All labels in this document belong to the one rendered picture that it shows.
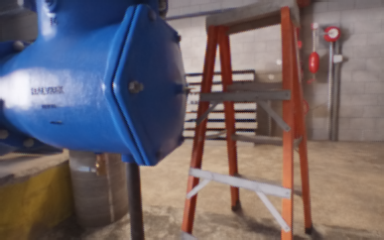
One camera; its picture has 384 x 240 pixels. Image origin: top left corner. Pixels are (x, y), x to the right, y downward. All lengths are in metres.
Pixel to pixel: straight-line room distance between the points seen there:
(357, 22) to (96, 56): 4.26
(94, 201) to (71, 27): 1.04
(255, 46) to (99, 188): 3.49
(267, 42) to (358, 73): 1.63
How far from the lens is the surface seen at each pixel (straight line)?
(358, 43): 4.44
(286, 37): 0.82
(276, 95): 0.76
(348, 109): 4.31
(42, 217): 1.61
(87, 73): 0.65
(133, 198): 0.95
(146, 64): 0.62
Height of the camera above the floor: 0.81
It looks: 6 degrees down
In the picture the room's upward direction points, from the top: 2 degrees counter-clockwise
